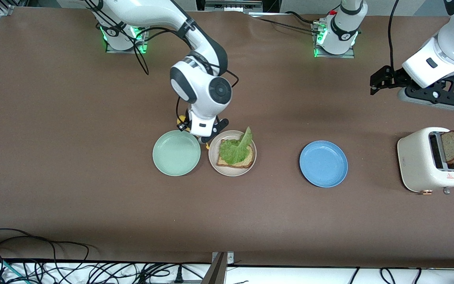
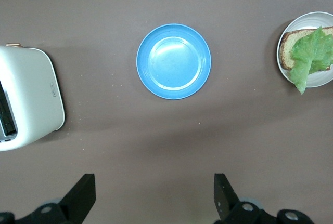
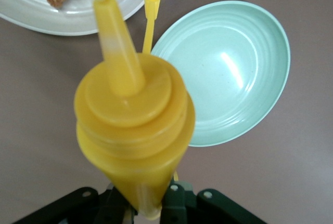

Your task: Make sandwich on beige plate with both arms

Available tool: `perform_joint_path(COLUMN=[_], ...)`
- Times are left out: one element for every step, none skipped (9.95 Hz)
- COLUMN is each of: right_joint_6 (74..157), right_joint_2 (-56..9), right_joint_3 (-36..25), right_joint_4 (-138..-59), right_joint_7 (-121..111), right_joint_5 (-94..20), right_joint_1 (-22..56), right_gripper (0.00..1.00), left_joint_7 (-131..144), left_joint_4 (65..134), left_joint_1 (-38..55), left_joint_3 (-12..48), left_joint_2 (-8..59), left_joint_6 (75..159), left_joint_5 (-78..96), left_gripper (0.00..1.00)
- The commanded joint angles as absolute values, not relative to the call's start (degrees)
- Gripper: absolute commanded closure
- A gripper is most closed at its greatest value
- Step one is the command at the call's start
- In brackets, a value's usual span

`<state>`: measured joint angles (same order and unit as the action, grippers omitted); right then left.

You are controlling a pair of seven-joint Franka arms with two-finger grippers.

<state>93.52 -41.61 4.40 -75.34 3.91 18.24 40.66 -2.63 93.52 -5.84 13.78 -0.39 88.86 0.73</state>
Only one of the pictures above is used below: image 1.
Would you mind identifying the yellow mustard squeeze bottle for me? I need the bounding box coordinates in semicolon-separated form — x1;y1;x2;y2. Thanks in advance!
176;114;212;149

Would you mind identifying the green lettuce leaf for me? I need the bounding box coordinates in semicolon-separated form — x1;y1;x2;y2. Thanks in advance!
219;126;253;166

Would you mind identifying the light green plate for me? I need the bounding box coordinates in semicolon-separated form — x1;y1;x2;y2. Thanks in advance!
152;130;201;177

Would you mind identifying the beige plate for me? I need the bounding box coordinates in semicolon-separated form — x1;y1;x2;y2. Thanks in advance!
208;130;257;177

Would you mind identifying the blue plate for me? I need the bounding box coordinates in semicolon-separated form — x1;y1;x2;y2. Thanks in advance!
299;140;349;188

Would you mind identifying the cream white toaster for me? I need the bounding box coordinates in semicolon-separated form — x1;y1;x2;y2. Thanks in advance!
397;127;454;196

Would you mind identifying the grey electronics box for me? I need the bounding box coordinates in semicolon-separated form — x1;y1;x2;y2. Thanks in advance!
195;0;265;13

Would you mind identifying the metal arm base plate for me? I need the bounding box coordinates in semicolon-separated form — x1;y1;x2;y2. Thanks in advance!
106;24;149;54
314;22;355;59

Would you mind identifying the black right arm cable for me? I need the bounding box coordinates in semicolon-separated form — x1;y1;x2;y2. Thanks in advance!
89;0;240;131

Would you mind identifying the black base power cable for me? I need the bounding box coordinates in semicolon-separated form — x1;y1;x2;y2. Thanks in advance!
249;11;322;34

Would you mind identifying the grey metal camera post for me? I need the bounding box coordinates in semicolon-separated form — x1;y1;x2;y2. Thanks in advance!
202;251;235;284

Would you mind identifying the black hanging cable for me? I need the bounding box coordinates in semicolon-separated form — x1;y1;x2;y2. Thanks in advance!
343;267;361;284
380;267;398;284

